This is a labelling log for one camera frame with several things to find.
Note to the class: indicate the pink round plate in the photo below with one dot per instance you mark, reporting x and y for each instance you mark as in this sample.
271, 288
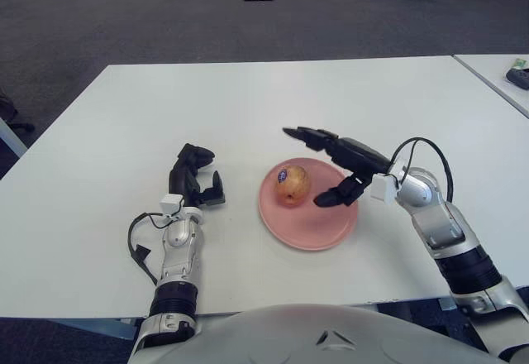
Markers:
306, 227

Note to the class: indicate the black chair base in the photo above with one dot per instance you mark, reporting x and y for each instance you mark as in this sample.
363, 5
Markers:
8, 109

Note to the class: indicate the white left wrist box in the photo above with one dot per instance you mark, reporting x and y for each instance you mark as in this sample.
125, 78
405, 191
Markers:
171, 207

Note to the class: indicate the black handheld controller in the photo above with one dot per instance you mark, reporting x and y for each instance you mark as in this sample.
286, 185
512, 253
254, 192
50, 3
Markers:
518, 78

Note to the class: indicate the red yellow apple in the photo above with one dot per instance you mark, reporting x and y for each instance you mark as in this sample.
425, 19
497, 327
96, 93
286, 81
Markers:
295, 186

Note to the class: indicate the white furniture leg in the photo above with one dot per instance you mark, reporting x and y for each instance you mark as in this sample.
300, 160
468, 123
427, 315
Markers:
10, 136

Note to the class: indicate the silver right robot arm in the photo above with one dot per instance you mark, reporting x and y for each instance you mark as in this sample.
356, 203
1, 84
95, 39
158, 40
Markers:
446, 223

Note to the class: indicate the green small packet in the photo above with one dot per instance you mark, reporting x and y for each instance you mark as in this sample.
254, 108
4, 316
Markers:
520, 63

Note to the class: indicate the white table frame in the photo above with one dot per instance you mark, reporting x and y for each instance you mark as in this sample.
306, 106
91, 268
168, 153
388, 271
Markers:
448, 303

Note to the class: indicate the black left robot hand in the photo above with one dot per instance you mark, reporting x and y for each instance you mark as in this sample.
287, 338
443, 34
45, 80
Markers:
182, 180

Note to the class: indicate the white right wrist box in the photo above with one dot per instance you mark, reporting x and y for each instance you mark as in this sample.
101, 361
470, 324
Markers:
384, 188

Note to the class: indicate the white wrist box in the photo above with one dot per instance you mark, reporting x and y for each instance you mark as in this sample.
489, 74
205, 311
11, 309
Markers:
384, 188
171, 207

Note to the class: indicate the grey robot torso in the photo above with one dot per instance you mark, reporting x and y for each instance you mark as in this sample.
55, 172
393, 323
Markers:
289, 339

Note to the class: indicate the white side table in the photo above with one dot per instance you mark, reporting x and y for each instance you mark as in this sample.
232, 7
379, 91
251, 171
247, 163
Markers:
487, 68

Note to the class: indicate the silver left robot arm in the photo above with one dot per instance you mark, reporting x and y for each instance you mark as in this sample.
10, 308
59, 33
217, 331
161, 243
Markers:
177, 256

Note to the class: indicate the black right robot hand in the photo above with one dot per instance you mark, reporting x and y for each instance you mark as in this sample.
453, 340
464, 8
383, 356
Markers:
359, 157

